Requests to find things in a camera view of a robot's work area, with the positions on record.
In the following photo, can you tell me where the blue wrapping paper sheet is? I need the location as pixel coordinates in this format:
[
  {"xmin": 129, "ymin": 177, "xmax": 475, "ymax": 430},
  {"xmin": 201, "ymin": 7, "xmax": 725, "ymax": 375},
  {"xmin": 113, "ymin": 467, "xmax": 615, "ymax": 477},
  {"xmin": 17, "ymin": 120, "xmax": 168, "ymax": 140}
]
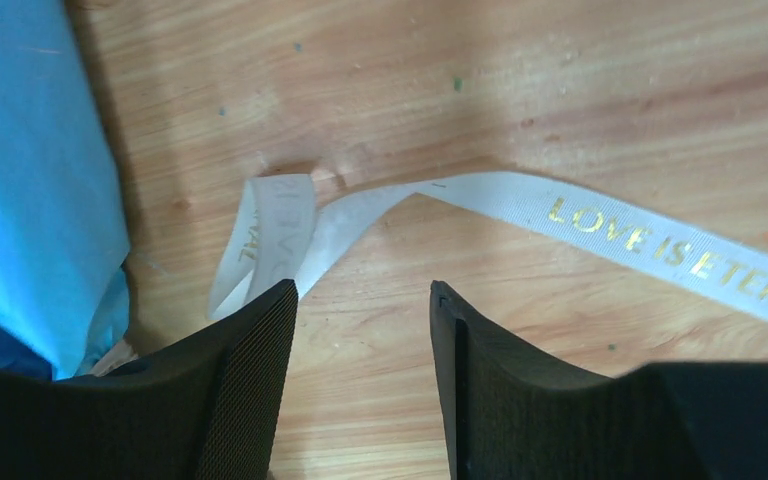
[{"xmin": 0, "ymin": 1, "xmax": 130, "ymax": 380}]

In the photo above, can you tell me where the beige ribbon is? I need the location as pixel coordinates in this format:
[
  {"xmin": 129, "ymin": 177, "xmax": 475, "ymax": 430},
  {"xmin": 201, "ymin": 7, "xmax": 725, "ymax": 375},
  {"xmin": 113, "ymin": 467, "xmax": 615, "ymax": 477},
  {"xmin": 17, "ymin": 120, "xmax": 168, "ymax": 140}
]
[{"xmin": 89, "ymin": 170, "xmax": 768, "ymax": 379}]

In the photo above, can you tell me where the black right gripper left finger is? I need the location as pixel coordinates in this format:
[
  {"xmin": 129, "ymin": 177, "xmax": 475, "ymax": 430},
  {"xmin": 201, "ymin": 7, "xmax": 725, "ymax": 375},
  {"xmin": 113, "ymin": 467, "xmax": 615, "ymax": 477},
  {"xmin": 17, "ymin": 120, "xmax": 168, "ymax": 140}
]
[{"xmin": 0, "ymin": 280, "xmax": 298, "ymax": 479}]

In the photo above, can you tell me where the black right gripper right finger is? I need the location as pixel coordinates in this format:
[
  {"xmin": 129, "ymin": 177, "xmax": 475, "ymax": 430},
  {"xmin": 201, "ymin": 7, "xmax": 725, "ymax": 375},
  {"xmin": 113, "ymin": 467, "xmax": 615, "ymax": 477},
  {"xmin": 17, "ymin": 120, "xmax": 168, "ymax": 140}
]
[{"xmin": 429, "ymin": 281, "xmax": 768, "ymax": 479}]

